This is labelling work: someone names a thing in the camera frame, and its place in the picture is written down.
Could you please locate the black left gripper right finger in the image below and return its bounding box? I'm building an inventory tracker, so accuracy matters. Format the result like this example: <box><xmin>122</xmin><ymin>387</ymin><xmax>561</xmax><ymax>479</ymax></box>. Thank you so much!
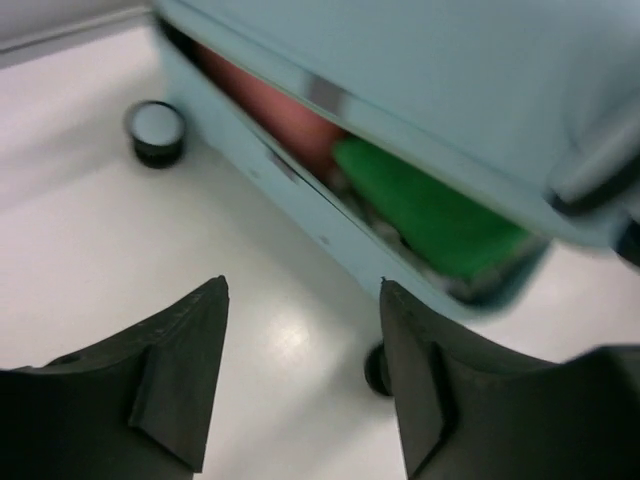
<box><xmin>379</xmin><ymin>281</ymin><xmax>639</xmax><ymax>479</ymax></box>

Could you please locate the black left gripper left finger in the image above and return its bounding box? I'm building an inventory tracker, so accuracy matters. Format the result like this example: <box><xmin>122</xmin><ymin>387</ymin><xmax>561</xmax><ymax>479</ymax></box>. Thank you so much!
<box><xmin>1</xmin><ymin>276</ymin><xmax>229</xmax><ymax>479</ymax></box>

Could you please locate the green cloth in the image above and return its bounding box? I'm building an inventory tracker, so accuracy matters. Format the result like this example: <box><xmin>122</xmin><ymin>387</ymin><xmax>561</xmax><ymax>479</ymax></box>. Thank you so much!
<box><xmin>333</xmin><ymin>137</ymin><xmax>539</xmax><ymax>281</ymax></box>

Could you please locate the light blue suitcase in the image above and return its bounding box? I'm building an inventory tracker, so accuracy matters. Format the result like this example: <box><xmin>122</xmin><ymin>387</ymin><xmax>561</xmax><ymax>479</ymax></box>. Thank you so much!
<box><xmin>152</xmin><ymin>1</ymin><xmax>639</xmax><ymax>319</ymax></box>

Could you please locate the pink cosmetic case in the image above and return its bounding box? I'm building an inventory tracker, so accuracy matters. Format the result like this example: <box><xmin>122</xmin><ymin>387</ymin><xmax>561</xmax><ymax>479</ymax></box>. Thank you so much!
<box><xmin>195</xmin><ymin>44</ymin><xmax>346</xmax><ymax>180</ymax></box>

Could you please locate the front left suitcase wheel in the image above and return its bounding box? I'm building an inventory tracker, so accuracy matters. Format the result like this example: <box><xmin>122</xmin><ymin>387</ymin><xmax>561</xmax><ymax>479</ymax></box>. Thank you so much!
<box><xmin>364</xmin><ymin>342</ymin><xmax>393</xmax><ymax>398</ymax></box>

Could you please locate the suitcase wheel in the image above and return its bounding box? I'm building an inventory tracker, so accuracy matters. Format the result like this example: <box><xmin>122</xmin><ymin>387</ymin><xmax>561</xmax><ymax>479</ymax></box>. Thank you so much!
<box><xmin>364</xmin><ymin>342</ymin><xmax>393</xmax><ymax>398</ymax></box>
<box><xmin>124</xmin><ymin>100</ymin><xmax>186</xmax><ymax>170</ymax></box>

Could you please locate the rear left suitcase wheel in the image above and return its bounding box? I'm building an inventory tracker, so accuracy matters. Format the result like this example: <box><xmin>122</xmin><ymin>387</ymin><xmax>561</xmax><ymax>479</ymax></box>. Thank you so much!
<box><xmin>124</xmin><ymin>100</ymin><xmax>186</xmax><ymax>170</ymax></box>

